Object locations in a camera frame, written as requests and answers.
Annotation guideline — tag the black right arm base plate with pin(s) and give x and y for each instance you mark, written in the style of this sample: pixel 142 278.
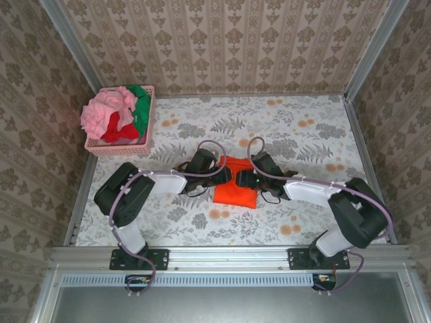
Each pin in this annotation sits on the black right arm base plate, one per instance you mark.
pixel 296 260

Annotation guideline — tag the pink t-shirt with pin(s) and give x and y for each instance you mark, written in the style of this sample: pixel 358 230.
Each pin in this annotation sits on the pink t-shirt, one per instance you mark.
pixel 101 114

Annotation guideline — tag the aluminium frame post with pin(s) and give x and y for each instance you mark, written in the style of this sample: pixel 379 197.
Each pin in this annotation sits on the aluminium frame post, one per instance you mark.
pixel 378 47
pixel 69 40

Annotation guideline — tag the aluminium table side rail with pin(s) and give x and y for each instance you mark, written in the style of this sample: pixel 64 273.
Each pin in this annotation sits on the aluminium table side rail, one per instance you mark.
pixel 357 134
pixel 72 232

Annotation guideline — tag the aluminium mounting rail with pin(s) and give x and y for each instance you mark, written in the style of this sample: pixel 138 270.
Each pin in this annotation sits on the aluminium mounting rail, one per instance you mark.
pixel 229 257

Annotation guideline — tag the red t-shirt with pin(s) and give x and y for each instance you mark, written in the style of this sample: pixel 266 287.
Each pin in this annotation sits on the red t-shirt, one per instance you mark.
pixel 116 129

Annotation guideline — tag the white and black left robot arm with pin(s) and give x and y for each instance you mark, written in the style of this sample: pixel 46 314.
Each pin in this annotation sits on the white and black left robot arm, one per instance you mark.
pixel 131 235

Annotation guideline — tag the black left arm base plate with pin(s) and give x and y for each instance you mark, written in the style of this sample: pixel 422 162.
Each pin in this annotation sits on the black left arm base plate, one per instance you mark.
pixel 160 259

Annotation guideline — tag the orange t-shirt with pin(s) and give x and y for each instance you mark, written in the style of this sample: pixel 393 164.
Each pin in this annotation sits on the orange t-shirt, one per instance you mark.
pixel 235 198

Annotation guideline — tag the pink plastic basket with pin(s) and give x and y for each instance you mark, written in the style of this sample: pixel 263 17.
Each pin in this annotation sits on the pink plastic basket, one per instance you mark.
pixel 118 150

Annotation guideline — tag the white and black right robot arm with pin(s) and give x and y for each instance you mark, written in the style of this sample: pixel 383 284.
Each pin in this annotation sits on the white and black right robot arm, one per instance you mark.
pixel 328 244

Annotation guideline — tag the green t-shirt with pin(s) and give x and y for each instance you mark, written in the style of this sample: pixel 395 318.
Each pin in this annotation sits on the green t-shirt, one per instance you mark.
pixel 141 111

